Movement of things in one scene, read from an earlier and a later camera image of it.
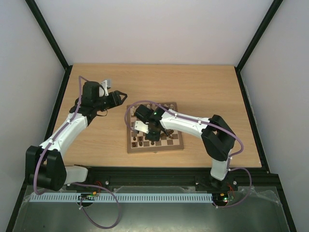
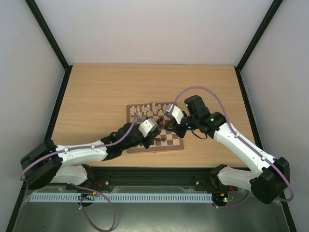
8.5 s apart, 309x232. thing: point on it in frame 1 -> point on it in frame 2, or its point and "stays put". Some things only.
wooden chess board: (137, 142) stays put
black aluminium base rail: (239, 179) stays put
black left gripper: (116, 100) -> (151, 137)
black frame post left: (40, 19) stays put
